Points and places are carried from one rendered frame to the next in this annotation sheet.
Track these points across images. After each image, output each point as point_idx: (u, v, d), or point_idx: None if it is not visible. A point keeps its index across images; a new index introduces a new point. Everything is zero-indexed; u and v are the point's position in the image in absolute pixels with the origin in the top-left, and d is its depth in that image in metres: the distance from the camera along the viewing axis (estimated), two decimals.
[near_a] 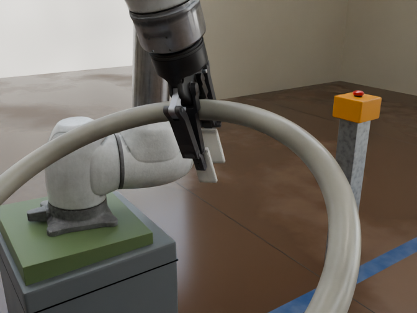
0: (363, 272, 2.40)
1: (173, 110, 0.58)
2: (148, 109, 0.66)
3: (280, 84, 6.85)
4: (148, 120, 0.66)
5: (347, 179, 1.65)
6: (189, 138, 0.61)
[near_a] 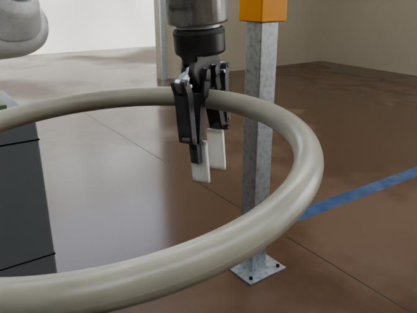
0: (303, 213, 2.32)
1: (179, 82, 0.60)
2: (162, 89, 0.68)
3: None
4: (159, 99, 0.68)
5: (255, 87, 1.57)
6: (188, 118, 0.63)
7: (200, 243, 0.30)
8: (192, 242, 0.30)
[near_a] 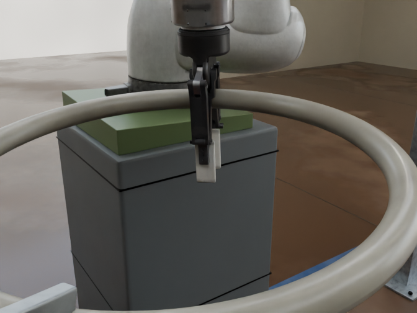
0: None
1: (198, 82, 0.60)
2: (164, 92, 0.66)
3: (298, 63, 6.68)
4: (162, 103, 0.66)
5: None
6: (205, 118, 0.62)
7: (400, 224, 0.32)
8: (393, 225, 0.32)
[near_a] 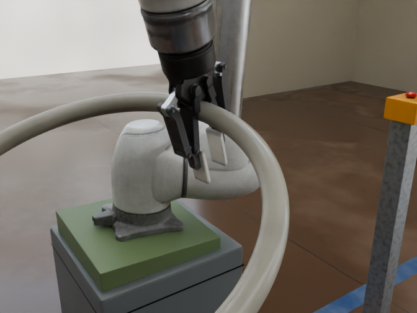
0: (398, 274, 2.38)
1: (164, 109, 0.58)
2: (85, 104, 0.69)
3: (291, 84, 6.83)
4: (85, 114, 0.69)
5: (397, 181, 1.63)
6: (179, 138, 0.62)
7: (245, 294, 0.40)
8: (239, 295, 0.40)
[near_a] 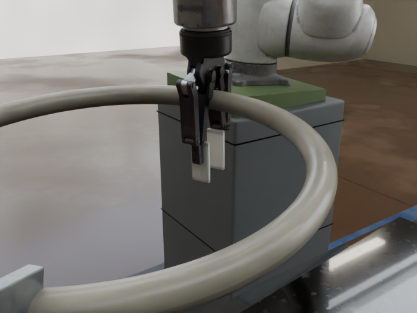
0: None
1: (185, 84, 0.60)
2: (89, 90, 0.67)
3: (309, 60, 6.92)
4: (89, 101, 0.67)
5: None
6: (193, 120, 0.62)
7: (318, 188, 0.38)
8: (312, 189, 0.38)
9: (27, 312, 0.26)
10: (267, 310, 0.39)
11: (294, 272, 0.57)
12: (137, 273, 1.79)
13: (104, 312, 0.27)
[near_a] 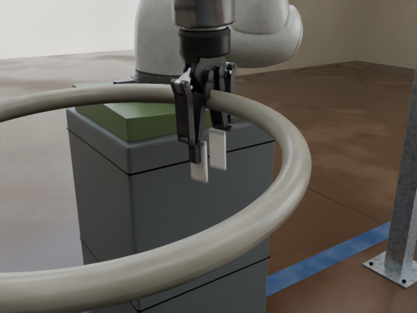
0: None
1: (179, 82, 0.60)
2: (98, 88, 0.69)
3: (297, 62, 6.74)
4: (96, 98, 0.69)
5: None
6: (187, 118, 0.63)
7: (275, 195, 0.37)
8: (268, 195, 0.37)
9: None
10: None
11: None
12: None
13: (17, 300, 0.28)
